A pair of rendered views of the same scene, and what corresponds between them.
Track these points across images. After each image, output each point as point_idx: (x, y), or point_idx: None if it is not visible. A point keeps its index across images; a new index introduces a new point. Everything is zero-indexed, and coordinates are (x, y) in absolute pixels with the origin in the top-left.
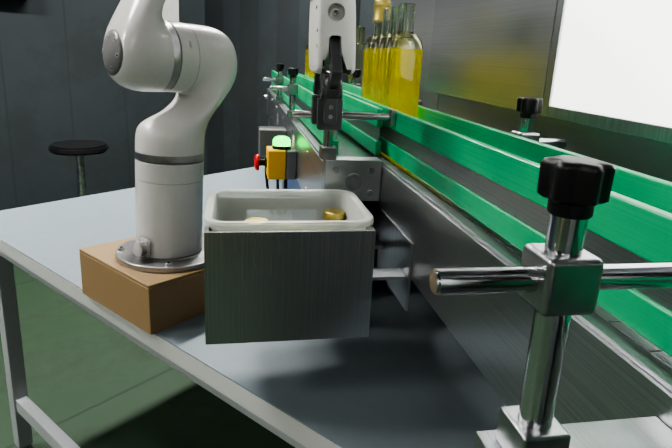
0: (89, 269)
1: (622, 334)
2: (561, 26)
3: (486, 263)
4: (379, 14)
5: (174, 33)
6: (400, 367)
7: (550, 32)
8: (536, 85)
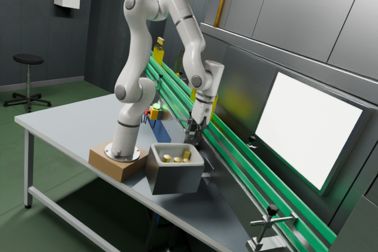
0: (93, 156)
1: None
2: (262, 114)
3: (239, 189)
4: None
5: (141, 86)
6: (199, 197)
7: (259, 113)
8: (252, 125)
